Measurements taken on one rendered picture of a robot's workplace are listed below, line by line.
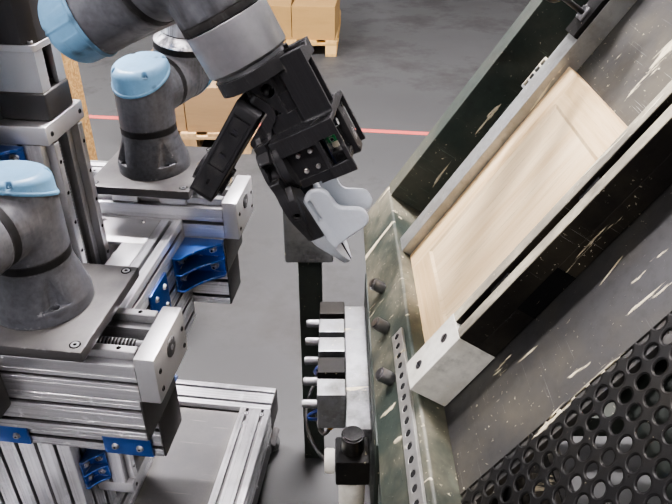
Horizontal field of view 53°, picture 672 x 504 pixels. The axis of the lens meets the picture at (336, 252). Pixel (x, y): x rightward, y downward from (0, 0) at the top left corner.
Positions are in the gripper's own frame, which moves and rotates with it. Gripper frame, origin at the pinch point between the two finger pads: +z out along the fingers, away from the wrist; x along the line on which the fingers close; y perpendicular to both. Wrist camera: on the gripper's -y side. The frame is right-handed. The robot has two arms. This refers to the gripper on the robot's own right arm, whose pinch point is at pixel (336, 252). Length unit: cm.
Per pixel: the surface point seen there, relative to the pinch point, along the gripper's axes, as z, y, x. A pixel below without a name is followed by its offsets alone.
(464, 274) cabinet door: 36, 0, 45
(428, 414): 42.3, -8.7, 19.6
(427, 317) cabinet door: 41, -9, 43
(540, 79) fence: 17, 23, 70
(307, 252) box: 39, -40, 81
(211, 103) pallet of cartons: 38, -146, 300
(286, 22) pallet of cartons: 44, -144, 497
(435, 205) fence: 33, -4, 68
